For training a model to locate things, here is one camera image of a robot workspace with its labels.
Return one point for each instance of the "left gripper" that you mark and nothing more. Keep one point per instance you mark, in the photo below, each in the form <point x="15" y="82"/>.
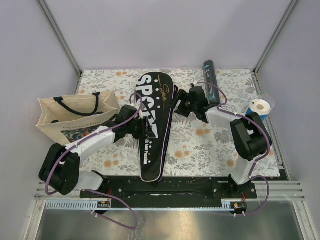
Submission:
<point x="146" y="132"/>

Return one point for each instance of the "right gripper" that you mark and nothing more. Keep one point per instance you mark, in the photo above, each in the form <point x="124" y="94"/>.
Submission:
<point x="182" y="96"/>

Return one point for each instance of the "black sport racket cover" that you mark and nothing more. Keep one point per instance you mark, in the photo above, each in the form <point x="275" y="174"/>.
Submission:
<point x="156" y="90"/>

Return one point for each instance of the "black shuttlecock tube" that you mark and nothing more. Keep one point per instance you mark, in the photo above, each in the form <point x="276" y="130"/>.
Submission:
<point x="210" y="79"/>

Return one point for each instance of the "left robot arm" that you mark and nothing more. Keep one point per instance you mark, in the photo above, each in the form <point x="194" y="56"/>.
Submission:
<point x="61" y="168"/>

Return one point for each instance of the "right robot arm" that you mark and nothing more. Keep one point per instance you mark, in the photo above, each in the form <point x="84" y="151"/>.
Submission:
<point x="250" y="137"/>

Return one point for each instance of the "floral table mat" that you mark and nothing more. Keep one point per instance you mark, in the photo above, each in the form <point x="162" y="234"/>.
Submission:
<point x="195" y="148"/>

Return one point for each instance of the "beige canvas tote bag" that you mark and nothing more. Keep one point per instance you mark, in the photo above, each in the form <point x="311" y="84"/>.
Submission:
<point x="66" y="119"/>

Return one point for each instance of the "blue wrapped toilet paper roll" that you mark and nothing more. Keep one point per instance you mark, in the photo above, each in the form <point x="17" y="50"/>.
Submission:
<point x="259" y="106"/>

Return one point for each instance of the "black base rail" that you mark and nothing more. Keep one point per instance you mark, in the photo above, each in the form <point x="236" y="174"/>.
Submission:
<point x="176" y="189"/>

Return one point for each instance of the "white slotted cable duct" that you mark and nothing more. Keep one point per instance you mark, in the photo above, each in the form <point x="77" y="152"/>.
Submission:
<point x="214" y="205"/>

